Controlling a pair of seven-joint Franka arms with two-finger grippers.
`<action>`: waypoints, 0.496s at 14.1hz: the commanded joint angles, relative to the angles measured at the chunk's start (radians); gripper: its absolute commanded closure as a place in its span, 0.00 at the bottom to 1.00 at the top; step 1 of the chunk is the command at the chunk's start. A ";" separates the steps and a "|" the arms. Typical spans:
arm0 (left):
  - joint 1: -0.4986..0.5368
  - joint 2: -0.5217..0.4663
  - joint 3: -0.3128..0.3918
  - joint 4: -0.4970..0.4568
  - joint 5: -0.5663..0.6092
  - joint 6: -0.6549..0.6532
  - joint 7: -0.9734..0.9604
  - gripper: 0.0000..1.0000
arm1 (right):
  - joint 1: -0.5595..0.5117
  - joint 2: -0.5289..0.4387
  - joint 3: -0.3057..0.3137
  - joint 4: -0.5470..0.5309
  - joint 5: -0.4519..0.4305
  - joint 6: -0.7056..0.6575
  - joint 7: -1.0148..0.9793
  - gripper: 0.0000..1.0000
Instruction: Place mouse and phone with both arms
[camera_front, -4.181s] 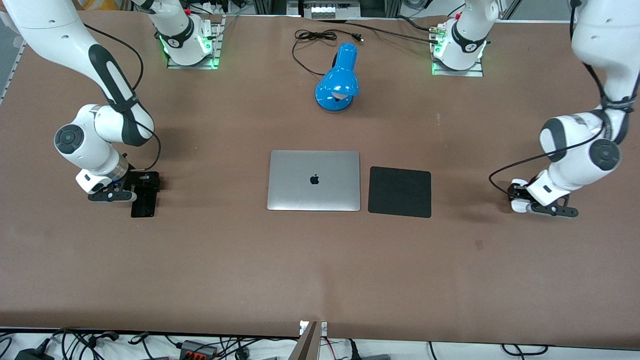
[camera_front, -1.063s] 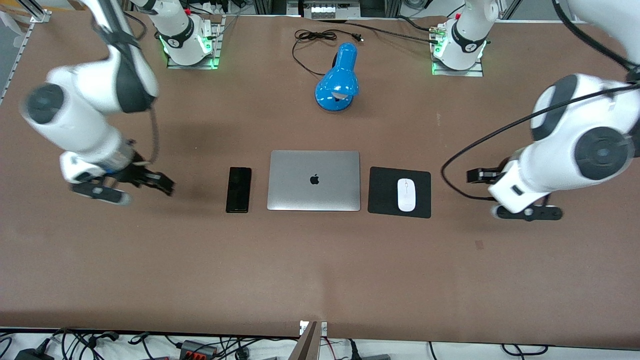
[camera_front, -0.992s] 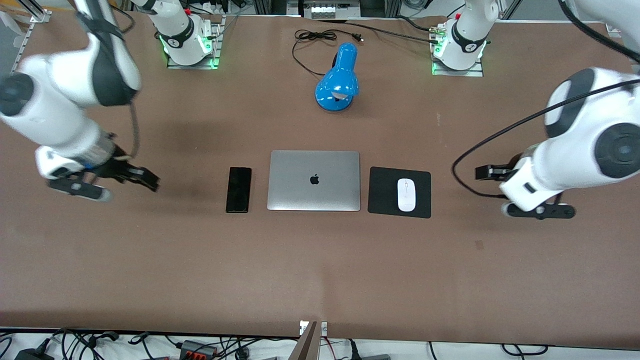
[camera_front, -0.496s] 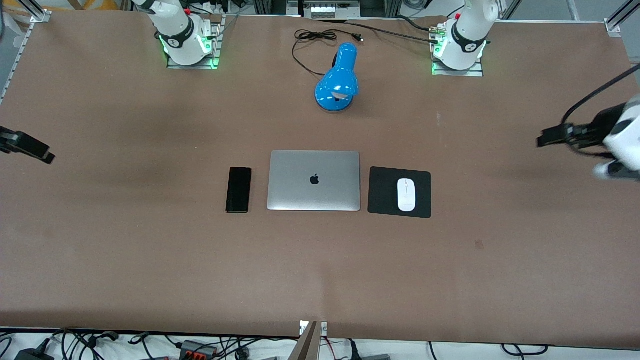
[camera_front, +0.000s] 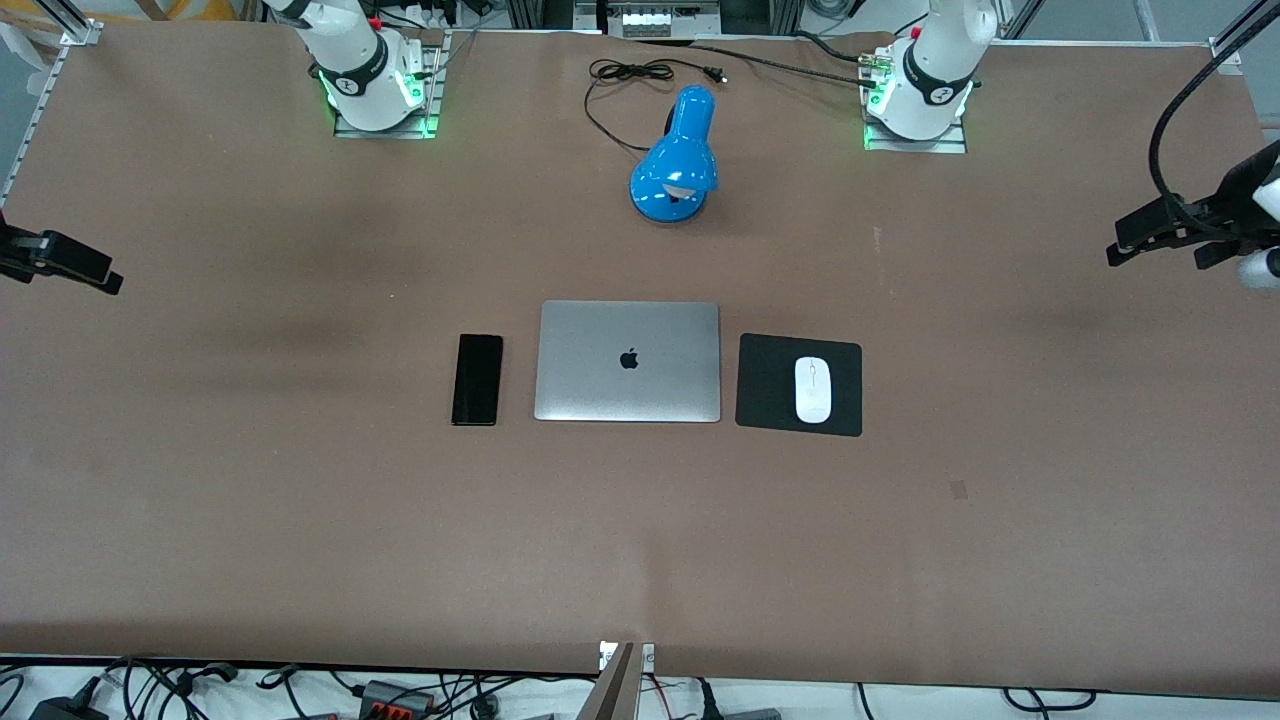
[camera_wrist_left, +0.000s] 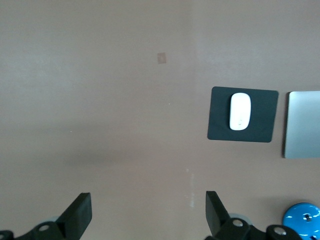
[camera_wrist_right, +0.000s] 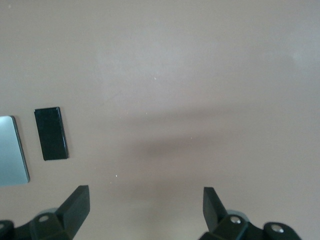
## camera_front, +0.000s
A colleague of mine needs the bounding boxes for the grey power strip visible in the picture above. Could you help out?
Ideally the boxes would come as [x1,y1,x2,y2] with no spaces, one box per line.
[620,0,723,39]

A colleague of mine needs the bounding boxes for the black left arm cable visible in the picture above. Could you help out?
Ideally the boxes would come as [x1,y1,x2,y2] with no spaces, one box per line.
[1148,0,1280,239]

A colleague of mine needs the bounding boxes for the looped black floor cable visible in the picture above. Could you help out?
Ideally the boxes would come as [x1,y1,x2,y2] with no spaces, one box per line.
[1003,686,1099,713]

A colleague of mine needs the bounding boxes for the white computer mouse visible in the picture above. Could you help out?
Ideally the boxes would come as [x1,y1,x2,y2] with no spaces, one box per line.
[793,355,834,425]

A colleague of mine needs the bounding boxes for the thin black lamp cord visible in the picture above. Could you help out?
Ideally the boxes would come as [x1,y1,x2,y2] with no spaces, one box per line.
[583,58,729,154]

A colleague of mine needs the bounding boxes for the black mouse pad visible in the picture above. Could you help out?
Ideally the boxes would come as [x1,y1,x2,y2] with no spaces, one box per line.
[735,332,864,438]

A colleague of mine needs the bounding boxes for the blue desk lamp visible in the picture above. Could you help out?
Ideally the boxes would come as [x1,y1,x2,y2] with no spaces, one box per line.
[628,84,721,225]

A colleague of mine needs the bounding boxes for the aluminium frame rail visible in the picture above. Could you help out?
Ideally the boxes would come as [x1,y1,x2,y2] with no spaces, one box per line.
[0,18,105,201]

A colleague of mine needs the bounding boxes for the black smartphone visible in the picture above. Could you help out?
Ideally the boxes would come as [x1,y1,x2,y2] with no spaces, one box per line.
[450,333,506,428]

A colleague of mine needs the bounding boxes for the silver closed laptop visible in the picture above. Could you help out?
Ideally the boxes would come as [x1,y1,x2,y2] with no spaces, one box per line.
[533,299,723,424]

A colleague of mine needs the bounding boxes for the tangled black floor cable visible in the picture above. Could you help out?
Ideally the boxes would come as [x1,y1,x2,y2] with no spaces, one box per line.
[100,655,243,720]

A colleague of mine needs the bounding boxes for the thick black table cable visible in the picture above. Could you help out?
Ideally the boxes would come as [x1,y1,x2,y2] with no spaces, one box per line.
[636,30,883,89]

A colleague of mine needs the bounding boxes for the black power adapter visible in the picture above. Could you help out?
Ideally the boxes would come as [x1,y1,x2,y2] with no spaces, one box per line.
[28,680,109,720]

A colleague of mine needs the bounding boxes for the grey connector box orange tabs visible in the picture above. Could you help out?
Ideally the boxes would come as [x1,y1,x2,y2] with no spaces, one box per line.
[358,678,439,719]

